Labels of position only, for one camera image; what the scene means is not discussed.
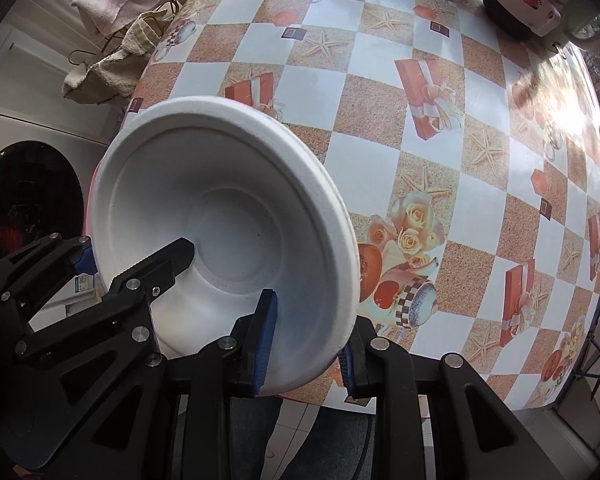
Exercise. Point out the person's leg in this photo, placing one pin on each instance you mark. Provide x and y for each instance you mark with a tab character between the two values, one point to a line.
250	440

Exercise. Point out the white washing machine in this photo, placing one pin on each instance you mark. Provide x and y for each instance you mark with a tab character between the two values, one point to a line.
30	195

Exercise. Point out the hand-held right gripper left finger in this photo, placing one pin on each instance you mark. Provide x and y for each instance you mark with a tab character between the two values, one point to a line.
265	345

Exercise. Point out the large white paper bowl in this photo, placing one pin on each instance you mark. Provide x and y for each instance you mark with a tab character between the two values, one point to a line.
230	185

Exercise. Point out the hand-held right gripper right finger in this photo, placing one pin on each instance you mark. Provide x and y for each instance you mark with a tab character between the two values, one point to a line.
347	365

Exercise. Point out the pink towel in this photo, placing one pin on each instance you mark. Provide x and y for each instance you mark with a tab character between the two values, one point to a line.
110	5

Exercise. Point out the beige towel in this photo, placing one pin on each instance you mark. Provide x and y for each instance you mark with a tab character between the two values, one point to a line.
115	70

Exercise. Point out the patterned checkered tablecloth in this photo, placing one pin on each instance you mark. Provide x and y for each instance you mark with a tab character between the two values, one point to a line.
370	110

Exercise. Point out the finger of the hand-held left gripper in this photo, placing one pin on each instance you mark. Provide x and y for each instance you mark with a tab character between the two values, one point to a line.
155	270
82	260

